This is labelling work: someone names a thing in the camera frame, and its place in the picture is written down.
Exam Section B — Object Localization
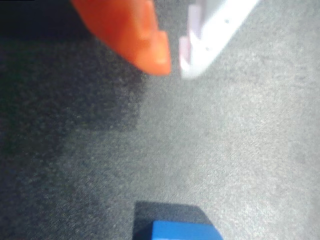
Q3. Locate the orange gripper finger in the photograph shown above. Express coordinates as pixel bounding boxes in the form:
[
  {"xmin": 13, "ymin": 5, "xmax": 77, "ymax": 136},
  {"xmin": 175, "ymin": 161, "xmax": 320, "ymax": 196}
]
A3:
[{"xmin": 70, "ymin": 0, "xmax": 173, "ymax": 77}]

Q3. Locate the grey felt mat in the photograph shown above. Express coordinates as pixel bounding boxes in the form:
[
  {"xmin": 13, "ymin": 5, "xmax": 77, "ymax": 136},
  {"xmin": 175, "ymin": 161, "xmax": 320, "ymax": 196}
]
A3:
[{"xmin": 0, "ymin": 0, "xmax": 320, "ymax": 240}]

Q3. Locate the blue cube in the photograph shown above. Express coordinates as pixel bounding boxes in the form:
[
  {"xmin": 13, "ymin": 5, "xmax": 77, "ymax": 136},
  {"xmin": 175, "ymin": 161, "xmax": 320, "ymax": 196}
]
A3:
[{"xmin": 134, "ymin": 200, "xmax": 224, "ymax": 240}]

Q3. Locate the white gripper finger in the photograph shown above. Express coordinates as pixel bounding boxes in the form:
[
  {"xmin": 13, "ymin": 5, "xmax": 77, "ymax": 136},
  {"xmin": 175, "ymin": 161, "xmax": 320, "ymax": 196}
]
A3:
[{"xmin": 178, "ymin": 0, "xmax": 261, "ymax": 80}]

